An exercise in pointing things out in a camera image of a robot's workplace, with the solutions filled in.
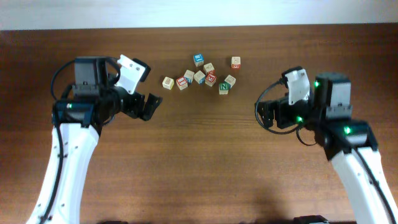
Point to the green N wooden block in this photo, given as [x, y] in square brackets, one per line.
[223, 88]

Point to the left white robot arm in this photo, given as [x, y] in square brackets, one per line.
[103, 87]

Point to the number 2 wooden block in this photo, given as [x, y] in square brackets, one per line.
[230, 80]

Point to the pineapple wooden block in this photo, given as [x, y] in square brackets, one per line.
[168, 83]

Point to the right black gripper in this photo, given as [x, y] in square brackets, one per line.
[274, 114]

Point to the plain top blue-side block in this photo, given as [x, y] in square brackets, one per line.
[189, 76]

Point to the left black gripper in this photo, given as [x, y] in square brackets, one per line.
[135, 100]

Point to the blue top wooden block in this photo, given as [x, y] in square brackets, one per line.
[198, 60]

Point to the far right red block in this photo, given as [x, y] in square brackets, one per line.
[235, 62]

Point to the blue H wooden block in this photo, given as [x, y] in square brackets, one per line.
[199, 77]

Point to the red R wooden block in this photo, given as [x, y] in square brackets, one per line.
[210, 80]

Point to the plain top red-side block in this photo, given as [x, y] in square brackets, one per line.
[209, 69]

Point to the red I wooden block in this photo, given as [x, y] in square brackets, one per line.
[181, 83]

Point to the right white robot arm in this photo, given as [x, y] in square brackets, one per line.
[349, 144]

